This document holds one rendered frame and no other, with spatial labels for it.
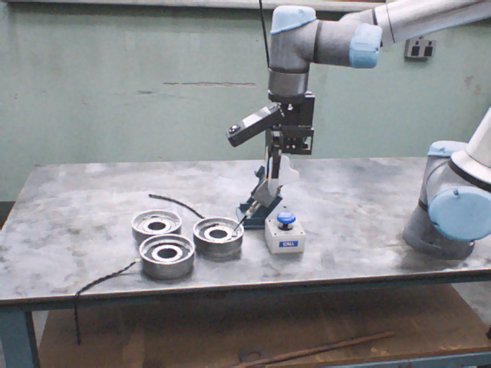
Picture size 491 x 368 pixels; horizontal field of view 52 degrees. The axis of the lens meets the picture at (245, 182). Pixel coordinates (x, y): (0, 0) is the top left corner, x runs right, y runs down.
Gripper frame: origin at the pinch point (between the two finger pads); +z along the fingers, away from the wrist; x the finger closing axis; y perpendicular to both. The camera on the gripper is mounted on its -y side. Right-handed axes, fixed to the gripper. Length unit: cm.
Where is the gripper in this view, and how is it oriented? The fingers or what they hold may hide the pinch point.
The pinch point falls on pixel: (268, 187)
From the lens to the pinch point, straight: 104.2
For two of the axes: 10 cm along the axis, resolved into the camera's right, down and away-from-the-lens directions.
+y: 9.9, -0.1, 1.3
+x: -1.3, -4.2, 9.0
